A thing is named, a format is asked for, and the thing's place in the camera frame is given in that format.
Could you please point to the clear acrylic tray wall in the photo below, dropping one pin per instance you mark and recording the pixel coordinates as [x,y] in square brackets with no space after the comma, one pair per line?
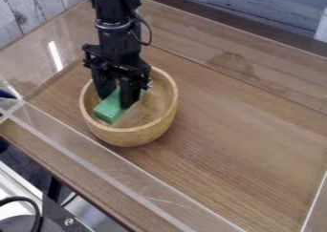
[169,185]

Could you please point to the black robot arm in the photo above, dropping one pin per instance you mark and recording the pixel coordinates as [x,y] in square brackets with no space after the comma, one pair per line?
[118,14]

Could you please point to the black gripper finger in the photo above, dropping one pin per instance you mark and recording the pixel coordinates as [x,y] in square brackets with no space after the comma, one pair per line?
[105,80]
[130,91]

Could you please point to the black table leg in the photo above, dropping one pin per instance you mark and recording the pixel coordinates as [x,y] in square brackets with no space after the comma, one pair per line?
[54,189]

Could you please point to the green rectangular block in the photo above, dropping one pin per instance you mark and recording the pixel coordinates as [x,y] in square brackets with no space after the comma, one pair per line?
[109,110]

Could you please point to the wooden brown bowl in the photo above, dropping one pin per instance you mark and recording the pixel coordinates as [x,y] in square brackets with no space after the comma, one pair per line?
[145,121]

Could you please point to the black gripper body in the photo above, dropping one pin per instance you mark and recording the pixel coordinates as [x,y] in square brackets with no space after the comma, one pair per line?
[118,50]

